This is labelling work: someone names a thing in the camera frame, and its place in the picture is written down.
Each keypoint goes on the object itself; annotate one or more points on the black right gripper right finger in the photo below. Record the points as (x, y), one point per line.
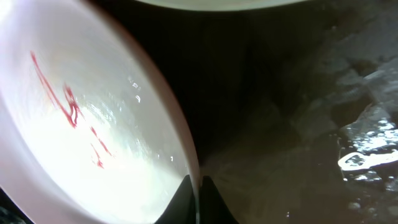
(213, 209)

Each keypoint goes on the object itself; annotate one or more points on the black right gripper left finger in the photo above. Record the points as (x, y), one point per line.
(181, 209)

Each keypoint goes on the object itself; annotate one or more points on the white plate with red stain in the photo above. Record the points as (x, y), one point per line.
(90, 129)

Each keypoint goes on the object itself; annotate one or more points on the brown plastic serving tray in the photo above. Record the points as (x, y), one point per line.
(293, 108)

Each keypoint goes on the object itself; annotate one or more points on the cream plate with red stain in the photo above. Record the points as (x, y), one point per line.
(219, 5)

